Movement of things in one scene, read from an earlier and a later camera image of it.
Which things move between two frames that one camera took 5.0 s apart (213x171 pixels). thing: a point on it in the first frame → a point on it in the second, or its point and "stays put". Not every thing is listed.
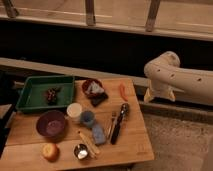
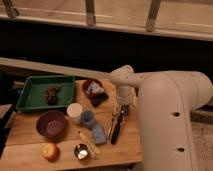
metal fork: [114, 118] stays put
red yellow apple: [51, 152] stays put
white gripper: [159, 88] → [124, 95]
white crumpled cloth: [95, 88] stays put
